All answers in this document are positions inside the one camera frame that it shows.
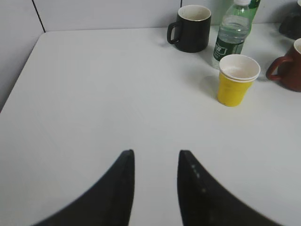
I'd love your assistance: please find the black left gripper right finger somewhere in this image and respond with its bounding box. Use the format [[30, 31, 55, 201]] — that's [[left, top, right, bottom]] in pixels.
[[177, 150, 277, 226]]

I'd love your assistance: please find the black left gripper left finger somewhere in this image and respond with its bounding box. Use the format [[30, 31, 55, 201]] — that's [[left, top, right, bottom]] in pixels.
[[37, 150, 135, 226]]

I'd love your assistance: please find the yellow paper cup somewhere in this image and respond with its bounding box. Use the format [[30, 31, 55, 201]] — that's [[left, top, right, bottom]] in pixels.
[[217, 54, 261, 107]]

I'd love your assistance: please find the red ceramic mug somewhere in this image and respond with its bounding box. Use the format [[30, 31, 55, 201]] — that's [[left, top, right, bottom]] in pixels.
[[266, 39, 301, 92]]

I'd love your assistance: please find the black ceramic mug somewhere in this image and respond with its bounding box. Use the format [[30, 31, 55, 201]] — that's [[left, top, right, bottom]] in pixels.
[[166, 5, 212, 53]]

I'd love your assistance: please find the clear water bottle green label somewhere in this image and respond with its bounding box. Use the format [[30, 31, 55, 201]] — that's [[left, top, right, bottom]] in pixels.
[[212, 0, 251, 69]]

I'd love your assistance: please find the green soda bottle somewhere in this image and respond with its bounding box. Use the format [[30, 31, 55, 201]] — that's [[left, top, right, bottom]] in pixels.
[[248, 0, 261, 23]]

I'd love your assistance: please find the dark grey ceramic mug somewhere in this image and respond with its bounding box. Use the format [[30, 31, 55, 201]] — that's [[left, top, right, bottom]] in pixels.
[[279, 0, 301, 40]]

